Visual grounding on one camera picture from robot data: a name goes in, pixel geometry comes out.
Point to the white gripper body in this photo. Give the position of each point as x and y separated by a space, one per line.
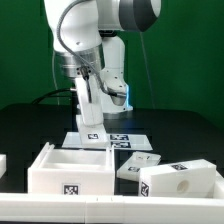
88 98

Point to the white front rail bar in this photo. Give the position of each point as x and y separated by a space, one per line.
113 209

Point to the white cabinet door panel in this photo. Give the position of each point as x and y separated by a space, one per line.
92 136

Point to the white block at left edge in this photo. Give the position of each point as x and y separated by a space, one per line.
2 165

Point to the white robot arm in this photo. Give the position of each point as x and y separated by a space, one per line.
91 54

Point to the white small door panel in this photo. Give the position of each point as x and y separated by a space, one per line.
130 170

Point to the white cabinet body box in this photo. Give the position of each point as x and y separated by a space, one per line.
72 172

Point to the white cabinet top block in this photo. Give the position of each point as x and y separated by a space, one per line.
189 179

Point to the white flat marker plate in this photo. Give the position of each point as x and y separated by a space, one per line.
134 142

